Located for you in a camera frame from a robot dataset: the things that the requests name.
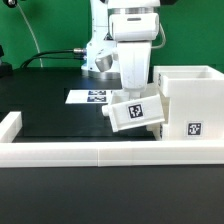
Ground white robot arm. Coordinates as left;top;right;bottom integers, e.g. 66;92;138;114
81;0;178;79

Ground white drawer cabinet box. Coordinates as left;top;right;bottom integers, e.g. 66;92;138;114
153;66;224;140

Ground black cables at robot base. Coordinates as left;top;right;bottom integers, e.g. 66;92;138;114
19;47;88;69

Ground white U-shaped table fence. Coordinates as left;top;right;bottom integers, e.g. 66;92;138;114
0;112;224;168

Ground white front drawer with tag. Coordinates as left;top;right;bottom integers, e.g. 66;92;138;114
146;123;169;141

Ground white drawer with tag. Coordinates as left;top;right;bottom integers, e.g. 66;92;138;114
146;123;169;141
102;83;165;132

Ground black device at left edge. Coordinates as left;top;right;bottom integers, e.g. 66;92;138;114
0;45;13;78

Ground thin white cable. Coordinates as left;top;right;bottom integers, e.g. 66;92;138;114
15;3;44;69

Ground white fiducial marker sheet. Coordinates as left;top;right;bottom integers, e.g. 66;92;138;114
65;90;113;104

